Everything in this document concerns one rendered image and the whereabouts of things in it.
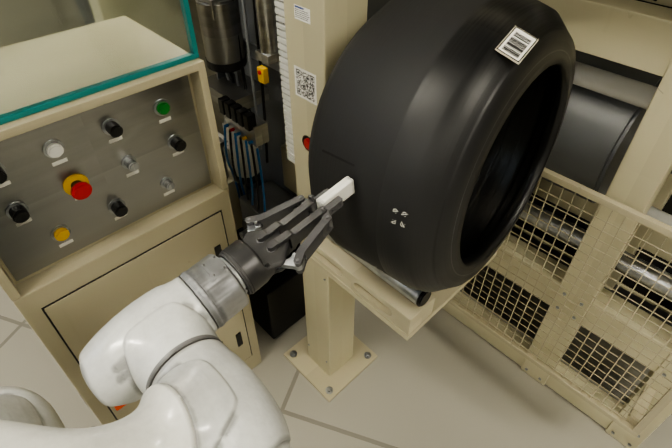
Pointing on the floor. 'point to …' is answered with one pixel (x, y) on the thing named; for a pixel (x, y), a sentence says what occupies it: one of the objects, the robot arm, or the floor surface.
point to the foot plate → (330, 384)
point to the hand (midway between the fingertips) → (335, 196)
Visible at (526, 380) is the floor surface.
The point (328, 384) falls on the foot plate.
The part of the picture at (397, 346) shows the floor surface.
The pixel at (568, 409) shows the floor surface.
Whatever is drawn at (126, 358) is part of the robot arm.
